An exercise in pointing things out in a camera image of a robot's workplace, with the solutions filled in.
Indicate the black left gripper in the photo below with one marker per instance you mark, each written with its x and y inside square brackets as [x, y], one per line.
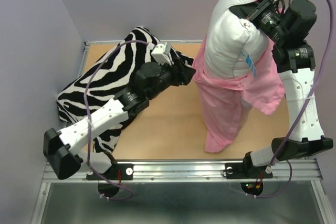
[182, 74]

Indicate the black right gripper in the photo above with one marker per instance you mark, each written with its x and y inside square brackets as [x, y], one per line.
[254, 10]

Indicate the white pillow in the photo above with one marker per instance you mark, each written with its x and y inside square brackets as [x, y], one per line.
[230, 41]

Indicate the pink satin pillowcase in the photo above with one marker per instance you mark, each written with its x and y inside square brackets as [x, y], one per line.
[225, 103]

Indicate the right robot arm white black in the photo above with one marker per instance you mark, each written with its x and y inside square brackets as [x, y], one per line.
[287, 26]

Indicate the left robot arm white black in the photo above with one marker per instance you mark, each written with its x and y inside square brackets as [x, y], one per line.
[62, 148]

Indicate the zebra striped pillow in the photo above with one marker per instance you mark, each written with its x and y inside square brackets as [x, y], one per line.
[109, 75]

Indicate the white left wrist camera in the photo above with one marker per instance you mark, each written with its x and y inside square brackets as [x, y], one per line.
[161, 53]

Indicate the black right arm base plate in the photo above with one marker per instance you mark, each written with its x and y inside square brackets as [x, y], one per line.
[238, 170]

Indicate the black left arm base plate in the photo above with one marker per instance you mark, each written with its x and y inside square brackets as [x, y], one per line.
[124, 171]

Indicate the aluminium front mounting rail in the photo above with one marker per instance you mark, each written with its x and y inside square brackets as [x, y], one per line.
[189, 171]

